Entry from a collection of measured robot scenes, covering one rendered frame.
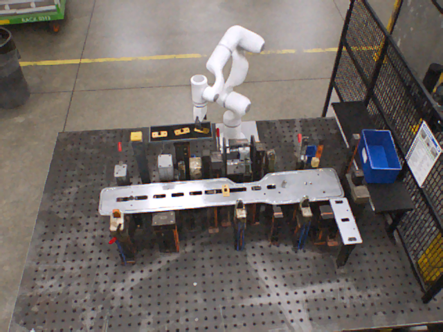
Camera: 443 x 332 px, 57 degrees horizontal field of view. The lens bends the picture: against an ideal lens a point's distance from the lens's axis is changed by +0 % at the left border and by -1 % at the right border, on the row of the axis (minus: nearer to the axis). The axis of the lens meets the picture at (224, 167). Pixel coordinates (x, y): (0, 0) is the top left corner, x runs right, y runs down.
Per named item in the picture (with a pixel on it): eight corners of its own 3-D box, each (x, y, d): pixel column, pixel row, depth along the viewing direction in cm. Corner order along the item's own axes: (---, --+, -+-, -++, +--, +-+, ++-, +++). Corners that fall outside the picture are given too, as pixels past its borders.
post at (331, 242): (328, 246, 245) (338, 220, 223) (323, 230, 252) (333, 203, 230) (338, 245, 246) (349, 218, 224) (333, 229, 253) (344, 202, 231)
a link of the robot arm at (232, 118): (230, 112, 280) (230, 85, 261) (252, 123, 273) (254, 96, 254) (219, 122, 273) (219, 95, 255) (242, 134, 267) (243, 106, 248)
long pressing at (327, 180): (97, 220, 223) (97, 218, 222) (101, 187, 237) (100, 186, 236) (345, 198, 232) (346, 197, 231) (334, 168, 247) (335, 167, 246)
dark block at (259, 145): (252, 194, 270) (256, 150, 238) (251, 185, 275) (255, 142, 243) (260, 193, 271) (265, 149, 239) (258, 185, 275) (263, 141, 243)
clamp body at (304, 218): (291, 252, 243) (300, 219, 217) (287, 234, 251) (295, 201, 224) (306, 250, 244) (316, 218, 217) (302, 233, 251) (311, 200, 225)
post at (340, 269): (336, 274, 234) (348, 249, 212) (331, 256, 241) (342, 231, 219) (347, 273, 234) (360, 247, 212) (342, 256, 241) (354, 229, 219)
